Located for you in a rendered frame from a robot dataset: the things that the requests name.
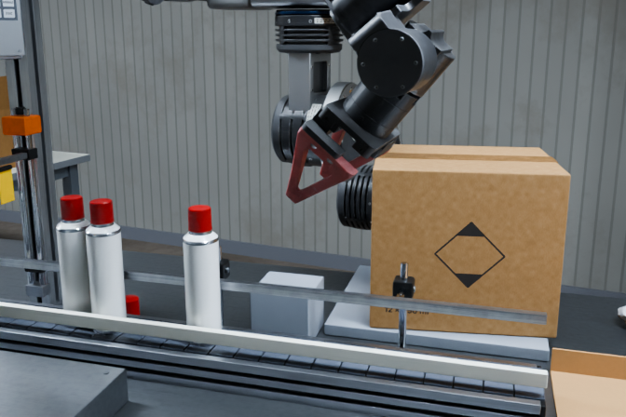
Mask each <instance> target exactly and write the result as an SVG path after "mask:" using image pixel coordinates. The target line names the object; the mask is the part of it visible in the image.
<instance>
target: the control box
mask: <svg viewBox="0 0 626 417"><path fill-rule="evenodd" d="M16 3H17V13H18V20H0V60H20V59H22V57H23V56H24V55H25V51H24V41H23V31H22V21H21V12H20V0H16Z"/></svg>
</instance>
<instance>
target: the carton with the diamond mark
mask: <svg viewBox="0 0 626 417"><path fill-rule="evenodd" d="M570 179H571V176H570V174H569V173H568V172H566V171H565V170H564V169H563V168H562V167H561V166H560V165H558V162H557V161H556V160H555V159H554V158H553V157H551V156H548V155H547V154H546V153H545V152H544V151H542V150H541V149H540V148H535V147H493V146H452V145H410V144H394V145H393V146H392V148H391V149H390V150H389V151H388V152H387V153H385V154H384V155H381V156H379V157H377V159H375V160H374V168H373V191H372V236H371V282H370V294H375V295H385V296H392V291H393V281H394V279H395V276H400V275H401V262H408V263H409V266H408V276H412V277H414V278H415V294H414V297H413V299H420V300H430V301H439V302H448V303H465V304H474V305H483V306H492V307H501V308H510V309H519V310H528V311H537V312H546V313H547V324H546V325H541V324H532V323H524V322H515V321H507V320H498V319H489V318H480V317H472V316H456V315H447V314H438V313H430V312H421V311H413V310H407V320H406V329H407V330H431V331H447V332H463V333H479V334H495V335H511V336H527V337H543V338H556V336H557V325H558V315H559V304H560V294H561V283H562V272H563V262H564V252H565V231H566V221H567V211H568V199H569V189H570ZM370 327H371V328H383V329H398V328H399V309H395V308H386V307H378V306H370Z"/></svg>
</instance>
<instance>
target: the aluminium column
mask: <svg viewBox="0 0 626 417"><path fill-rule="evenodd" d="M20 12H21V21H22V31H23V41H24V51H25V55H24V56H23V57H22V59H20V60H5V62H6V71H7V89H8V97H9V107H10V115H12V111H11V108H16V107H25V108H26V109H30V114H38V115H40V117H41V128H42V132H40V133H36V134H33V135H32V138H33V147H34V148H37V154H38V157H37V158H36V159H35V160H34V166H35V177H36V186H37V196H38V206H39V216H40V225H41V236H42V245H43V255H44V260H45V261H54V262H58V261H59V252H58V242H57V232H56V226H57V224H58V223H59V219H58V209H57V197H56V187H55V177H54V167H53V156H52V145H51V135H50V124H49V114H48V94H47V83H46V73H45V63H44V51H43V41H42V31H41V20H40V10H39V0H20ZM23 166H24V176H25V185H26V194H27V204H28V213H29V223H30V232H31V241H32V251H33V259H36V260H37V252H36V243H35V232H34V215H33V205H32V196H31V185H30V176H29V167H28V160H23ZM16 171H17V181H18V189H19V199H20V185H19V175H18V166H17V162H16ZM20 216H21V225H22V234H23V244H24V253H25V258H26V248H25V239H24V230H23V220H22V212H21V202H20ZM45 274H46V283H49V284H50V293H49V295H47V296H45V297H43V298H42V297H35V296H29V299H30V302H33V303H47V304H55V305H61V304H62V293H61V273H60V272H53V271H46V272H45Z"/></svg>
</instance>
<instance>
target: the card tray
mask: <svg viewBox="0 0 626 417"><path fill-rule="evenodd" d="M551 384H552V391H553V397H554V403H555V409H556V416H557V417H626V356H616V355H608V354H600V353H592V352H584V351H576V350H568V349H560V348H552V351H551Z"/></svg>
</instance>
